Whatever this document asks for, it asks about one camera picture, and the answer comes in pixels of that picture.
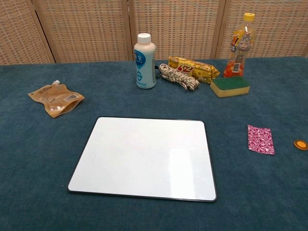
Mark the pink patterned packet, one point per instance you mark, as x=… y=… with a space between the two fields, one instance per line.
x=261 y=139

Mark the small orange round disc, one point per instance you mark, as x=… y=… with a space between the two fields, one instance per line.
x=301 y=144

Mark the white rectangular board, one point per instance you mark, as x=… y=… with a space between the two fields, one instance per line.
x=134 y=156

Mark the white milk bottle blue label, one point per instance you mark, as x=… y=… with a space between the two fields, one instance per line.
x=144 y=67

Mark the yellow biscuit packet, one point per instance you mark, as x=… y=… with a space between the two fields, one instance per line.
x=199 y=69

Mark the green and yellow sponge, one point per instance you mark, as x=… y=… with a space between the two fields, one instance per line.
x=229 y=84

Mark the brown spout pouch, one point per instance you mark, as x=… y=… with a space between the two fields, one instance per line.
x=55 y=98

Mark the orange drink bottle yellow cap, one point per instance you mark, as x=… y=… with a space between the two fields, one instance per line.
x=237 y=57

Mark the woven folding screen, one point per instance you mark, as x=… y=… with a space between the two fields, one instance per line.
x=91 y=29

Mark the teal felt table cover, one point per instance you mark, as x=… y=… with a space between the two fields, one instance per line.
x=36 y=156

